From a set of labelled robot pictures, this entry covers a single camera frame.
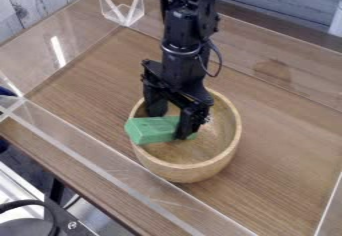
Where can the clear acrylic front barrier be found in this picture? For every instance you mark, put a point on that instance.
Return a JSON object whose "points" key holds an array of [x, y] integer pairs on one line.
{"points": [[80, 123]]}

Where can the green rectangular block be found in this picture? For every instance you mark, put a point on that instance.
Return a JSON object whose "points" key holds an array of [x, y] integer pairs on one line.
{"points": [[147, 130]]}

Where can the blue object at left edge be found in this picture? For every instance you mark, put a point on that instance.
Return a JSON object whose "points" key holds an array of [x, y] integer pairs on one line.
{"points": [[5, 92]]}

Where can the clear acrylic corner bracket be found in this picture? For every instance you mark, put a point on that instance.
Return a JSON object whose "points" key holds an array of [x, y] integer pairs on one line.
{"points": [[121, 14]]}

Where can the black metal table leg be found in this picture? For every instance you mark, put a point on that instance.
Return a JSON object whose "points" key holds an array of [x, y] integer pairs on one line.
{"points": [[56, 191]]}

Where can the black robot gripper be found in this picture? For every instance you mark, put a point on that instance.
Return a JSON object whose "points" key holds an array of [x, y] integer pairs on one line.
{"points": [[173, 81]]}

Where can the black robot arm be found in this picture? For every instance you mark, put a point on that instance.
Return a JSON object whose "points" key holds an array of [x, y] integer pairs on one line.
{"points": [[189, 23]]}

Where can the white object at right edge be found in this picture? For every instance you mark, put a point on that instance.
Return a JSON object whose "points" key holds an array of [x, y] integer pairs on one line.
{"points": [[335, 26]]}

